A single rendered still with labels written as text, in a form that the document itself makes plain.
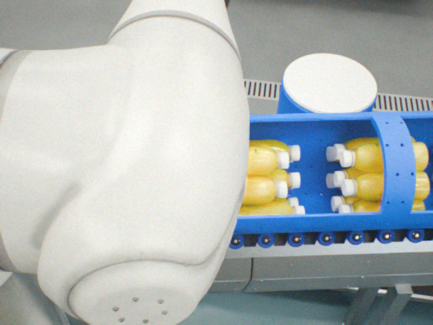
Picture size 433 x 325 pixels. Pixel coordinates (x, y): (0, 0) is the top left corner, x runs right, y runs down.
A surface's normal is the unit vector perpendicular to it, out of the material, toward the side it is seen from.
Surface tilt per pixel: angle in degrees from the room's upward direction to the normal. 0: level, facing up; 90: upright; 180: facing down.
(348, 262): 70
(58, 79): 9
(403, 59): 0
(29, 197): 55
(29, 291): 91
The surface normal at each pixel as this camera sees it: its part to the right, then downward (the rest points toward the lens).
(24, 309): 0.90, 0.36
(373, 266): 0.07, 0.49
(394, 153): 0.05, -0.29
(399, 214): 0.07, 0.68
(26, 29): 0.03, -0.65
